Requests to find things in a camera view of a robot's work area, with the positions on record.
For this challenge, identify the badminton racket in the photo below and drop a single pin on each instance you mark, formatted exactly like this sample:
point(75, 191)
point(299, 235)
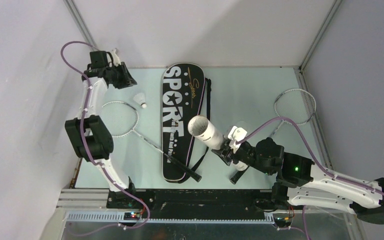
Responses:
point(295, 104)
point(123, 119)

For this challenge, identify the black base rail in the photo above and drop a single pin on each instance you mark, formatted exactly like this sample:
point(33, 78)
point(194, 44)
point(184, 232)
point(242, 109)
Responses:
point(199, 204)

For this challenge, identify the right badminton racket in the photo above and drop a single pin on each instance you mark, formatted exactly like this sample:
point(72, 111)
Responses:
point(295, 104)

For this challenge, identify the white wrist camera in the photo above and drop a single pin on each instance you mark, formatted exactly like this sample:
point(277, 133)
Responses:
point(113, 57)
point(235, 135)

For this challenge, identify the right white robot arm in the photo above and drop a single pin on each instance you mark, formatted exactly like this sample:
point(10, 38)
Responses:
point(299, 181)

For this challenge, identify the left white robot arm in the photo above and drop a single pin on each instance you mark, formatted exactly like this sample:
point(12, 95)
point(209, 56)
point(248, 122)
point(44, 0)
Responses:
point(89, 136)

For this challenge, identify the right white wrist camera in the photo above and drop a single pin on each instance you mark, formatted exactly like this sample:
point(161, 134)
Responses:
point(235, 135)

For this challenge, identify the clear plastic tube lid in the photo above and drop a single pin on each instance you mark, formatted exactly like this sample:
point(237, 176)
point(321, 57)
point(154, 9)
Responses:
point(243, 124)

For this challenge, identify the white shuttlecock top left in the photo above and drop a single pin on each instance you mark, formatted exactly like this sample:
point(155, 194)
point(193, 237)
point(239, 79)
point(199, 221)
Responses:
point(140, 99)

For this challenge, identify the left badminton racket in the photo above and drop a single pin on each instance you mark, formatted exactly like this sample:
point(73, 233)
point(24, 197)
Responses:
point(123, 119)

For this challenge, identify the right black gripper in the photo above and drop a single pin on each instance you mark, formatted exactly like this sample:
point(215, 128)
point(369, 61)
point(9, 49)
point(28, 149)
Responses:
point(224, 155)

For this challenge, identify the black sport racket bag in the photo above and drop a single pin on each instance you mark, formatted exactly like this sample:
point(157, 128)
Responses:
point(184, 90)

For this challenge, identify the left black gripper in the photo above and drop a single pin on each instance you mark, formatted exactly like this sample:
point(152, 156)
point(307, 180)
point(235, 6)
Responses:
point(129, 81)

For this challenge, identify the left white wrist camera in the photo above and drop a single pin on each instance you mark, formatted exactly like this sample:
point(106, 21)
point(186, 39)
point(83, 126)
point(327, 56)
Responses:
point(113, 57)

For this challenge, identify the white shuttlecock tube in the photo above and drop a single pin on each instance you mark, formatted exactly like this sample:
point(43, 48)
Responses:
point(202, 129)

